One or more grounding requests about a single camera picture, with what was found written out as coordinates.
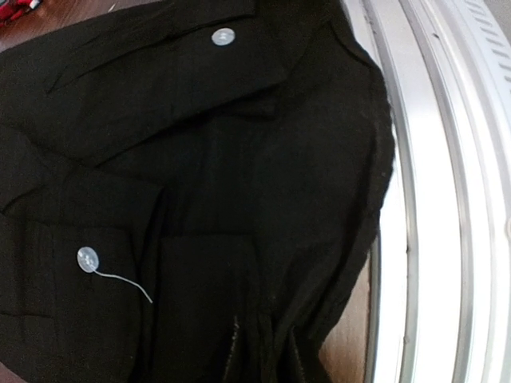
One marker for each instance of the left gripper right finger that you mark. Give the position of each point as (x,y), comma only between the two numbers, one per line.
(297,350)

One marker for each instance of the red black plaid shirt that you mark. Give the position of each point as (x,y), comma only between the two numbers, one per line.
(12,9)

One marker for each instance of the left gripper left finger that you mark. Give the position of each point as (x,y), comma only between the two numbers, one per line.
(230,369)

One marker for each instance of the black long sleeve shirt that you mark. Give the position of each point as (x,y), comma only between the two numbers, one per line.
(169,166)

